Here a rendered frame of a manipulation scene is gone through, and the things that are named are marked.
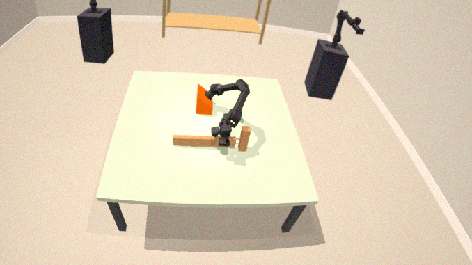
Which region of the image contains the wooden post with slot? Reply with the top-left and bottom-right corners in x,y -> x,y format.
238,126 -> 251,152

